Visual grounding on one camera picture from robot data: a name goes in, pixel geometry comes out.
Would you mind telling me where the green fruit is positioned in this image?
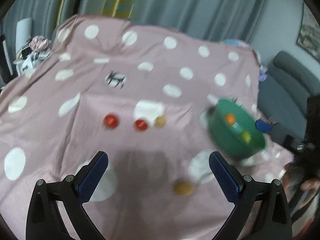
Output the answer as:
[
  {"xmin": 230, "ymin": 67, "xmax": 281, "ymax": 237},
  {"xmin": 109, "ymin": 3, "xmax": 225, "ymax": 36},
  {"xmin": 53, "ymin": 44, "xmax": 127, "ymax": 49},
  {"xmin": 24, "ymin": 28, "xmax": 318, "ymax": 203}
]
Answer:
[{"xmin": 240, "ymin": 131, "xmax": 252, "ymax": 144}]

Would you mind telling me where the green plastic bowl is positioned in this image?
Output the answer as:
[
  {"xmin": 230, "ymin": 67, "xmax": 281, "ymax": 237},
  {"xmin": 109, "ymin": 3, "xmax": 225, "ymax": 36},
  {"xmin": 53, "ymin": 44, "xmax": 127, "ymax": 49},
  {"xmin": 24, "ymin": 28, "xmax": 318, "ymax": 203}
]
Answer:
[{"xmin": 208, "ymin": 98, "xmax": 266, "ymax": 161}]

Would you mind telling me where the orange tangerine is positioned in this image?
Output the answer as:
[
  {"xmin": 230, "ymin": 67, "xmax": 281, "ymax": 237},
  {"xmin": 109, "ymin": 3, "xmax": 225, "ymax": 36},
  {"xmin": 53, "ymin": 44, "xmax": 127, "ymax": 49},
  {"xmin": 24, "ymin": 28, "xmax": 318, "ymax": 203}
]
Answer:
[{"xmin": 225, "ymin": 113, "xmax": 236, "ymax": 126}]

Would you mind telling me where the tan longan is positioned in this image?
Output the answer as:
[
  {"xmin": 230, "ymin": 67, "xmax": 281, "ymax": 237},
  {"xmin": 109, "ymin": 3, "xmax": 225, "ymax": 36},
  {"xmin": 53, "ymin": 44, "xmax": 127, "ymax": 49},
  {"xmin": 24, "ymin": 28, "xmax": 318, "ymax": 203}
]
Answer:
[
  {"xmin": 154, "ymin": 115, "xmax": 167, "ymax": 127},
  {"xmin": 172, "ymin": 180, "xmax": 194, "ymax": 196}
]

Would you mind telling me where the red tomato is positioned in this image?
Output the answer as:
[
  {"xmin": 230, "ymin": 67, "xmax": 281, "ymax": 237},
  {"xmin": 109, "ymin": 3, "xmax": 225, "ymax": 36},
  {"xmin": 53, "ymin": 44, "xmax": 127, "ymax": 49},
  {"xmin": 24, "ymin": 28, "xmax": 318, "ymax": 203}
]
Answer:
[
  {"xmin": 103, "ymin": 114, "xmax": 119, "ymax": 129},
  {"xmin": 134, "ymin": 119, "xmax": 149, "ymax": 132}
]

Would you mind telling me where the person's hand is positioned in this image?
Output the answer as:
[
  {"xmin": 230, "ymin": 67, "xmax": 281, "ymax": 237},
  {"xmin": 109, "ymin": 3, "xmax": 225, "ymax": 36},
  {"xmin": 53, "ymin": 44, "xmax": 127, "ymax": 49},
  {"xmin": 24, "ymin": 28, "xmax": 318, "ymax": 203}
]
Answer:
[{"xmin": 283, "ymin": 160, "xmax": 320, "ymax": 192}]

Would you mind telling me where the grey sofa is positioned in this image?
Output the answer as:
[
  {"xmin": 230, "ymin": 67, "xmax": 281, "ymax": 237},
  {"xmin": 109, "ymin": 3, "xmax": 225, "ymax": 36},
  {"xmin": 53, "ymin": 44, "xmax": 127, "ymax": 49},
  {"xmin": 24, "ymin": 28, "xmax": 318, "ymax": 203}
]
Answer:
[{"xmin": 258, "ymin": 51, "xmax": 319, "ymax": 133}]

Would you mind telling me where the grey curtain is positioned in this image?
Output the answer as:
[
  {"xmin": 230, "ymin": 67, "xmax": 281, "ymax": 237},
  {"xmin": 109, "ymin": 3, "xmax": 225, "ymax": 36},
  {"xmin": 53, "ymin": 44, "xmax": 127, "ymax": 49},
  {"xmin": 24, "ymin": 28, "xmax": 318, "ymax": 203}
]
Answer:
[{"xmin": 1, "ymin": 0, "xmax": 266, "ymax": 52}]

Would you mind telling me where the pink polka dot cloth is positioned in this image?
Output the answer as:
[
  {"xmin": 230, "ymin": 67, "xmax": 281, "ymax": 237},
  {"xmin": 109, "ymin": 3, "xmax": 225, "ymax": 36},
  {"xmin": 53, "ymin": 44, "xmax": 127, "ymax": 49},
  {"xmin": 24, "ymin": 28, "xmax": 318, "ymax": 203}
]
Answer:
[{"xmin": 0, "ymin": 14, "xmax": 298, "ymax": 240}]

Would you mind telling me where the pile of clothes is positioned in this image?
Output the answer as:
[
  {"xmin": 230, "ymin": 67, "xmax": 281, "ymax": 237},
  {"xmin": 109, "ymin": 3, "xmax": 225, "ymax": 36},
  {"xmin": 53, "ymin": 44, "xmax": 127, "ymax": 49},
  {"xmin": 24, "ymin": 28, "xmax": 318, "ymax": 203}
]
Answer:
[{"xmin": 14, "ymin": 35, "xmax": 51, "ymax": 75}]

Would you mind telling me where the white cylinder lamp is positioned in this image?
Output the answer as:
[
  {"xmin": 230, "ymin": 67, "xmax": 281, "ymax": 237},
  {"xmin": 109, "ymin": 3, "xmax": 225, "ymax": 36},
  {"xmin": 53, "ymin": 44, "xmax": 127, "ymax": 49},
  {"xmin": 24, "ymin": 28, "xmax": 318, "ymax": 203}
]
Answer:
[{"xmin": 15, "ymin": 17, "xmax": 33, "ymax": 54}]

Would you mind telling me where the wall picture frame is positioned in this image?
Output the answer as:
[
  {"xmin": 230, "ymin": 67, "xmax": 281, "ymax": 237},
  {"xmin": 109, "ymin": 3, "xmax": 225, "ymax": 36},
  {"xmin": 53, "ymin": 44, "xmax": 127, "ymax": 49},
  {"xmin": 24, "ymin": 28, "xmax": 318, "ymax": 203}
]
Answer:
[{"xmin": 297, "ymin": 3, "xmax": 320, "ymax": 62}]

